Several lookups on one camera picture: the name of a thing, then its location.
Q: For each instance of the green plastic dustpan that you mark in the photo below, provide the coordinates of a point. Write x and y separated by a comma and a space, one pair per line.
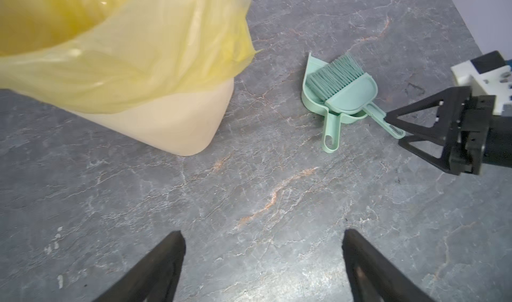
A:
332, 122

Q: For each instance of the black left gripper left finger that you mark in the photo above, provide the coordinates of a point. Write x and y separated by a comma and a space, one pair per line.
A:
153, 278

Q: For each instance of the green hand brush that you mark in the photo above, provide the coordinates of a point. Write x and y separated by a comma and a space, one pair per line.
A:
344, 87

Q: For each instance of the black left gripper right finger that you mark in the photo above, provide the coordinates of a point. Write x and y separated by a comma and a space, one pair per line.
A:
372, 276

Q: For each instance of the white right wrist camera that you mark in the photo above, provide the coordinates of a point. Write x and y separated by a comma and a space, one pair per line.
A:
488, 74

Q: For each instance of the beige bin yellow bag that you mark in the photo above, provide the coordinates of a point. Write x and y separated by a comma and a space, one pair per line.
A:
159, 71

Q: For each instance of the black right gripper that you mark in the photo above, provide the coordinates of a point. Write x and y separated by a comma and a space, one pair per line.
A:
485, 138

